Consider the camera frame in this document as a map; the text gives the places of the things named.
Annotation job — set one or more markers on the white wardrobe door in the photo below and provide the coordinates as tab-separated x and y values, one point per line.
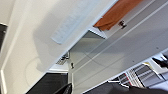
33	40

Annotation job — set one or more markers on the small metal wardrobe fitting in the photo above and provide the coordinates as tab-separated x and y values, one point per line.
71	65

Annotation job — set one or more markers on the white wardrobe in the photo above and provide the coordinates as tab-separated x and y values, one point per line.
110	53

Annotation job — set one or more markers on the small dark metal knob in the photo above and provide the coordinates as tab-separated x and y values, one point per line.
122	23

